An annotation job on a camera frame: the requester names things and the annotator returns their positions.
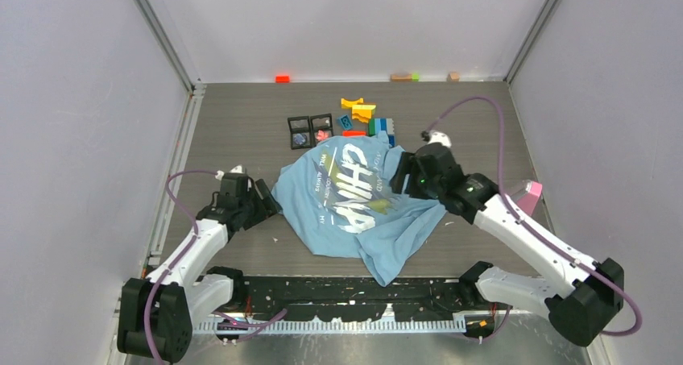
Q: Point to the multicolour brick stack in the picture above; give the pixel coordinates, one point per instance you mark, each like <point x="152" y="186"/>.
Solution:
<point x="386" y="125"/>

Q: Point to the blue round brooch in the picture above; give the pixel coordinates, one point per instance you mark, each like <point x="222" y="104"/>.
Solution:
<point x="300" y="139"/>

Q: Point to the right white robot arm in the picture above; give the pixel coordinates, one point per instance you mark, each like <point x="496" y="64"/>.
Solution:
<point x="576" y="294"/>

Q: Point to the blue figure-eight block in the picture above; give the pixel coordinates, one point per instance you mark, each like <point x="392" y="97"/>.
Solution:
<point x="345" y="122"/>

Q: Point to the right black brooch box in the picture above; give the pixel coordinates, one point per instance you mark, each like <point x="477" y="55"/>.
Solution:
<point x="321" y="122"/>

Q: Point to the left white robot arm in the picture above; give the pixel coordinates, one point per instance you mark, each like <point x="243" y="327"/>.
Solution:
<point x="159" y="312"/>

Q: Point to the yellow arch block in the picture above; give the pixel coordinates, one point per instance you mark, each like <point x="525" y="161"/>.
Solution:
<point x="350" y="104"/>

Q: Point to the left black brooch box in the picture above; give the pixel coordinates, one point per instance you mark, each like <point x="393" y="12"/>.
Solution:
<point x="299" y="124"/>

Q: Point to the pink leaf brooch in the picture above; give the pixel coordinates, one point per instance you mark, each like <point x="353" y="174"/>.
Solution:
<point x="321" y="136"/>

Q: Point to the red flat block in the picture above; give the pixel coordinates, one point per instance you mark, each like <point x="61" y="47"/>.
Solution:
<point x="354" y="133"/>

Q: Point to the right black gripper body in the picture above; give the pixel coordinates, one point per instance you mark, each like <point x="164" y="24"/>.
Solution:
<point x="424" y="188"/>

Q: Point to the light blue printed t-shirt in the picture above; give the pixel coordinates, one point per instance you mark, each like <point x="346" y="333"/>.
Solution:
<point x="337" y="199"/>

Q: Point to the red block by wall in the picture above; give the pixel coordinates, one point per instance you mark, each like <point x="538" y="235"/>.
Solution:
<point x="282" y="78"/>

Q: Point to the pink white object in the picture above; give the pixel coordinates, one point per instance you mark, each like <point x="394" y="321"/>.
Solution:
<point x="526" y="195"/>

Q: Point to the black brooch box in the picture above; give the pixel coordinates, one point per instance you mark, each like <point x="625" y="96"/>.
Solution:
<point x="299" y="124"/>
<point x="321" y="122"/>

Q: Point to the tan arch wooden block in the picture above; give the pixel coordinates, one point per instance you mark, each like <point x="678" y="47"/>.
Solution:
<point x="396" y="77"/>

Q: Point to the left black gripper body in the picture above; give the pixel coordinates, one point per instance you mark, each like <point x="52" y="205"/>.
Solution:
<point x="254" y="212"/>

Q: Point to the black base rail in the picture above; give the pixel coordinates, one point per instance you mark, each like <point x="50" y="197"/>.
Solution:
<point x="355" y="300"/>

